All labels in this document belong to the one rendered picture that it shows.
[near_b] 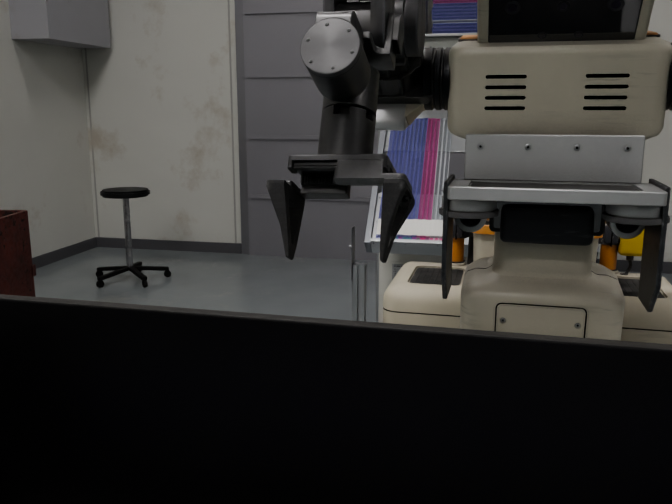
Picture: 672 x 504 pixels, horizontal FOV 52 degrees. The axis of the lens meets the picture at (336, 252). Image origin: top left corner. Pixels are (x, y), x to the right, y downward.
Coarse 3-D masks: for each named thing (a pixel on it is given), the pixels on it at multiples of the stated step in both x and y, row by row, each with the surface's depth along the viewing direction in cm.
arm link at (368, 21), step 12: (324, 0) 72; (336, 0) 72; (372, 0) 70; (384, 0) 70; (360, 12) 71; (372, 12) 71; (384, 12) 70; (360, 24) 71; (372, 24) 71; (384, 24) 71; (372, 36) 71; (384, 36) 71
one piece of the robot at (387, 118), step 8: (384, 104) 96; (392, 104) 96; (400, 104) 96; (384, 112) 96; (392, 112) 95; (400, 112) 95; (376, 120) 96; (384, 120) 95; (392, 120) 95; (400, 120) 95; (376, 128) 96; (384, 128) 96; (392, 128) 95; (400, 128) 95
